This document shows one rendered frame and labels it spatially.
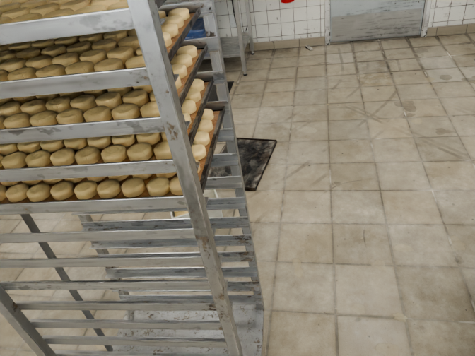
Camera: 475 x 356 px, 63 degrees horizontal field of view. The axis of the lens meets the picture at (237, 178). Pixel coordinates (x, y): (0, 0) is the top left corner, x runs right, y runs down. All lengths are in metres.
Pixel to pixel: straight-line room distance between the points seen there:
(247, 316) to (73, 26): 1.41
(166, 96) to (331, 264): 1.65
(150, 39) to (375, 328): 1.62
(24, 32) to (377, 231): 1.99
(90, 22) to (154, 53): 0.11
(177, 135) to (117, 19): 0.20
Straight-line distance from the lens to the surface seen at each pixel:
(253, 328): 1.76
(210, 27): 1.06
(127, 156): 0.84
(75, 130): 0.77
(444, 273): 2.20
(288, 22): 4.89
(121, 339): 1.30
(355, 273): 2.11
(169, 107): 0.65
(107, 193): 0.89
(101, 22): 0.66
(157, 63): 0.62
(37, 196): 0.98
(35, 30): 0.72
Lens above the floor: 1.64
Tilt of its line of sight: 37 degrees down
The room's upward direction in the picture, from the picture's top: 10 degrees counter-clockwise
